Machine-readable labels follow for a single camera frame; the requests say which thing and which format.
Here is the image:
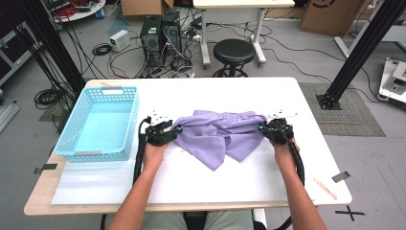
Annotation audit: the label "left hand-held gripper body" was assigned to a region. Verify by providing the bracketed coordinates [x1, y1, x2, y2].
[145, 109, 178, 148]

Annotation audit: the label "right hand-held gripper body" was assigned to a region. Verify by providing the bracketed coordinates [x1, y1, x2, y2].
[266, 109, 299, 146]

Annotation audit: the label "purple shorts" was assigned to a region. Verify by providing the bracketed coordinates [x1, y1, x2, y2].
[171, 109, 267, 172]

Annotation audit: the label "light blue plastic basket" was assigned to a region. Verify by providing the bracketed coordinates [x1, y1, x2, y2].
[53, 85, 141, 163]

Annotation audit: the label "person's left hand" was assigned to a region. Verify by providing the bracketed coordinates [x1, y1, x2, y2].
[142, 142, 171, 174]

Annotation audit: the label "person's right hand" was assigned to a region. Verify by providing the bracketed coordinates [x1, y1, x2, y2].
[271, 137, 301, 173]

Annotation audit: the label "grey floor mat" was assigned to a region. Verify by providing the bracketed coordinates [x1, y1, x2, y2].
[298, 81, 387, 138]

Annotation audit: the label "thin wooden stick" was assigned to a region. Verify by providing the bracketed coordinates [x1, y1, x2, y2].
[313, 177, 338, 201]

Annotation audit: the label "black tape strip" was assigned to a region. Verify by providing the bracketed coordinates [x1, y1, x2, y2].
[33, 163, 58, 175]
[330, 171, 351, 184]

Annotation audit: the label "white foam mat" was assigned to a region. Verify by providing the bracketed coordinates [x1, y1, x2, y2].
[51, 84, 317, 205]

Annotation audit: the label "black round stool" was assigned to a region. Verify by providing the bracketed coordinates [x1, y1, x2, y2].
[212, 37, 257, 79]

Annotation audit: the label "black computer tower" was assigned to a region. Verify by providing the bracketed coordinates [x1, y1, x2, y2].
[139, 14, 164, 68]

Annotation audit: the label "person's legs in grey trousers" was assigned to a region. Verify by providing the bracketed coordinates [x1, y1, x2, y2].
[142, 210, 255, 230]

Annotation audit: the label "open computer tower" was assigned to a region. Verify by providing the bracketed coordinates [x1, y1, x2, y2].
[162, 11, 182, 56]

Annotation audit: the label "black chair seat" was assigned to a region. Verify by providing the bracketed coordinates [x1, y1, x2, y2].
[183, 212, 209, 230]

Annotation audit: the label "small white box device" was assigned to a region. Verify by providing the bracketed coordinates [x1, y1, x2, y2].
[108, 29, 132, 53]

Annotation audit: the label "black tape cross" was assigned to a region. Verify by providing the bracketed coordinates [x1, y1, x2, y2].
[334, 205, 366, 222]

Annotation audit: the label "brown cardboard box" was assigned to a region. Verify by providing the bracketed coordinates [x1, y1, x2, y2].
[120, 0, 175, 17]

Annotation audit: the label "white desk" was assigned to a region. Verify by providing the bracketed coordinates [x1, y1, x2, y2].
[192, 0, 296, 70]

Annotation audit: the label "white machine panel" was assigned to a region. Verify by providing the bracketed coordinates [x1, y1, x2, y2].
[377, 57, 406, 104]

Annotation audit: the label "large printed cardboard box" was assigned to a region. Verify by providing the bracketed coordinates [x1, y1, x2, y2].
[300, 0, 372, 36]

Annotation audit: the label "round white table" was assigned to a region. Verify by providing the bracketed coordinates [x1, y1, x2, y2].
[44, 0, 107, 23]

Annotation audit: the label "grey metal rack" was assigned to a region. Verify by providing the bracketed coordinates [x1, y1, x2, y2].
[0, 22, 42, 87]

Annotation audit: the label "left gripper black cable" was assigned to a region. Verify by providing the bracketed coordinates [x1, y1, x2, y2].
[100, 116, 153, 230]

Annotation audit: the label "tangle of computer cables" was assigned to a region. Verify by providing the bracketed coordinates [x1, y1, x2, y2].
[108, 18, 205, 80]

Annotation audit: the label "small coiled black cable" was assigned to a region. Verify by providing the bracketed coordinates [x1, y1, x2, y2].
[91, 42, 113, 57]

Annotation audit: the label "black metal frame post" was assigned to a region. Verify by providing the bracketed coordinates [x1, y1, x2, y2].
[316, 0, 406, 111]
[13, 0, 86, 97]

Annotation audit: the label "large coiled black cable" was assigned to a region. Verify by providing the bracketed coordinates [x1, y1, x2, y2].
[34, 87, 65, 110]

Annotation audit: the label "grey metal rail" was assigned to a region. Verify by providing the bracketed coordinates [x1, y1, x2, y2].
[0, 103, 20, 133]

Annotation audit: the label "coiled red cable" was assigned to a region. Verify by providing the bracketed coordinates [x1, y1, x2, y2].
[54, 4, 77, 18]

